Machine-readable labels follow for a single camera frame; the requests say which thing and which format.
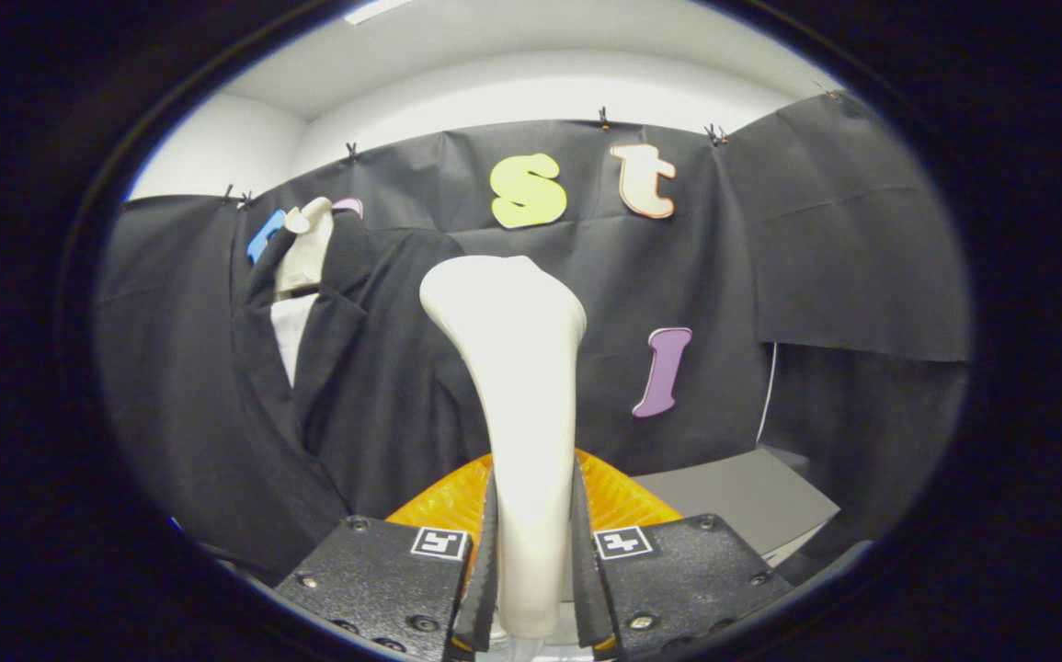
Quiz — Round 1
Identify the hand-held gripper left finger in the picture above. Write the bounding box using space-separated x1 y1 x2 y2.
273 452 499 662

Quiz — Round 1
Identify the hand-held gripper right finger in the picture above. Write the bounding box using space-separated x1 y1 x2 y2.
570 449 794 662

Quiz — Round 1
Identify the black suit jacket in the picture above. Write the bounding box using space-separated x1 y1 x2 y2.
229 213 495 532

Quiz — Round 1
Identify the white garment steamer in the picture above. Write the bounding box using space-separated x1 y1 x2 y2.
419 255 588 662

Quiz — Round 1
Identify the grey cabinet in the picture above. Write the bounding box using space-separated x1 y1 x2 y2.
632 446 842 567

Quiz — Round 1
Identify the cream mannequin torso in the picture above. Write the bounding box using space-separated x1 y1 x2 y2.
274 197 335 296

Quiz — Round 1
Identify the black backdrop cloth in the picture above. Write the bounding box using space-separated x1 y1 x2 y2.
94 92 973 589

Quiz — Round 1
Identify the row of black clips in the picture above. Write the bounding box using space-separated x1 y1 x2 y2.
221 78 840 209

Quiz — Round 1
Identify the white hanging cable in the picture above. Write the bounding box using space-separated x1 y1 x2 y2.
755 342 779 445

